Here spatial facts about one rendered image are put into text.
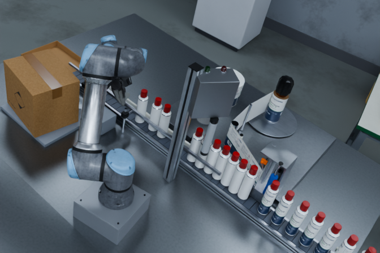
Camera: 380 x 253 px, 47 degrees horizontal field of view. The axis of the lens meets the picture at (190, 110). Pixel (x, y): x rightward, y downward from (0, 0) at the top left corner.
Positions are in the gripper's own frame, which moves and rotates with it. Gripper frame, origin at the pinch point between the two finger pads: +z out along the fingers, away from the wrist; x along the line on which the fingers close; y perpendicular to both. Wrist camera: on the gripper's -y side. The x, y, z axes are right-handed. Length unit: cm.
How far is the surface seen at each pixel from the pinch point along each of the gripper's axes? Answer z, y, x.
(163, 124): 11.0, 2.9, -23.1
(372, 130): 61, 121, -87
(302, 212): 45, 2, -94
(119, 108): 4.3, 4.0, 7.6
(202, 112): -4, -12, -63
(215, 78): -18, -10, -70
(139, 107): 2.3, 2.1, -10.5
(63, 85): -19.7, -27.4, 4.9
